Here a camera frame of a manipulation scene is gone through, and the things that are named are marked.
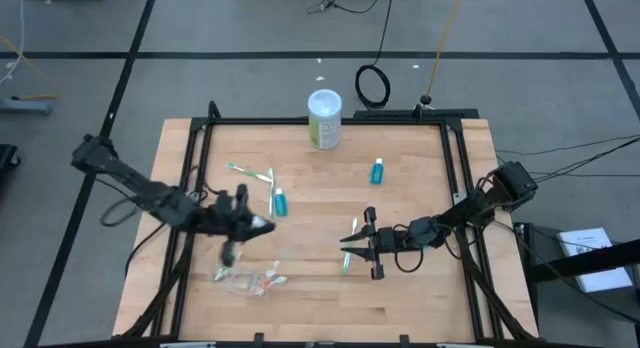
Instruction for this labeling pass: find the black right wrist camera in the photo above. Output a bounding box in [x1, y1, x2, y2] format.
[404, 216, 446, 250]

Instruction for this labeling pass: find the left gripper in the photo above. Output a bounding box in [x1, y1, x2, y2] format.
[212, 184, 277, 268]

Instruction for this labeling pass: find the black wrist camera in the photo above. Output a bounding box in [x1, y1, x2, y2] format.
[404, 216, 446, 250]
[169, 190, 214, 234]

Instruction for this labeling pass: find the clear acrylic organizer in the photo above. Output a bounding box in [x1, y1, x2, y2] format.
[212, 260, 289, 298]

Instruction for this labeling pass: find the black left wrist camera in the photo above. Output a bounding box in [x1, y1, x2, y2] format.
[169, 190, 214, 234]

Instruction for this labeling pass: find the white paper booklet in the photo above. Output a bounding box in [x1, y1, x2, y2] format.
[555, 226, 634, 294]

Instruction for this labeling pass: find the orange floor cable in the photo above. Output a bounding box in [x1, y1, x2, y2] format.
[0, 35, 61, 100]

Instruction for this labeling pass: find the black hanging cable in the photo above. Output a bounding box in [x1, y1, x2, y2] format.
[353, 0, 397, 111]

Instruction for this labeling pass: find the yellow hanging cable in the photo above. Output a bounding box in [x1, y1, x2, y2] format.
[426, 0, 467, 97]

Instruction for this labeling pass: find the green white toothbrush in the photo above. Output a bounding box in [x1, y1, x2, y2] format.
[267, 167, 276, 221]
[341, 217, 360, 278]
[213, 252, 242, 283]
[227, 162, 274, 183]

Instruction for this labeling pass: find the white floor cable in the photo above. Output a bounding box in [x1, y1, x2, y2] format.
[0, 0, 26, 87]

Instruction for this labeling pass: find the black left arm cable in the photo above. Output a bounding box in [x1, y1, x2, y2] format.
[99, 177, 169, 278]

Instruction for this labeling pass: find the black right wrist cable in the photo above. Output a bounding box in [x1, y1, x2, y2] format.
[393, 247, 426, 274]

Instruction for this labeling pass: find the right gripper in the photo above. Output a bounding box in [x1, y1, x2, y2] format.
[339, 206, 407, 281]

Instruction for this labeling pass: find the black floor object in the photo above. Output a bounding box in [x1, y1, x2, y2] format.
[0, 143, 21, 170]

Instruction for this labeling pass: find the black floor cable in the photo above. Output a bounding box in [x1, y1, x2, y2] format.
[494, 134, 640, 157]

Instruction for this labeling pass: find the white green wipes canister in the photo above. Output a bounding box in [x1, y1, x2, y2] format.
[306, 88, 344, 151]

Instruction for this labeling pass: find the black side stand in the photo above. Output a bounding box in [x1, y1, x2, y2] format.
[513, 221, 640, 325]

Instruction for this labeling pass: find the black metal table frame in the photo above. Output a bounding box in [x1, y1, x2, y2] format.
[113, 100, 539, 347]

